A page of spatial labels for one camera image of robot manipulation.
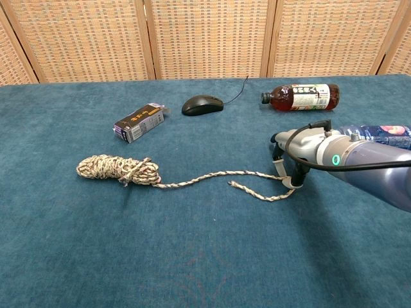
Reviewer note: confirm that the blue tablecloth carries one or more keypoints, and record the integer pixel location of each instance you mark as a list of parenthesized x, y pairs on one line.
[(205, 250)]

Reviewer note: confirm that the black purple carton box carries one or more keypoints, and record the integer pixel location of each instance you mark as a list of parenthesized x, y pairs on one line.
[(141, 123)]

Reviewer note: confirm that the clear water bottle blue cap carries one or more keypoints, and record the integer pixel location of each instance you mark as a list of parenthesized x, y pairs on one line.
[(385, 134)]

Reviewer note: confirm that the brown tea bottle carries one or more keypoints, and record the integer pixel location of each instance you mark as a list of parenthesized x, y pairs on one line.
[(302, 97)]

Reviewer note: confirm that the black computer mouse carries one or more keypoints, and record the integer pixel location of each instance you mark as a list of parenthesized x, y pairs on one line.
[(200, 105)]

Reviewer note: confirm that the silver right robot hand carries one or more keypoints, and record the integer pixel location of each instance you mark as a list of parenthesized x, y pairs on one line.
[(303, 146)]

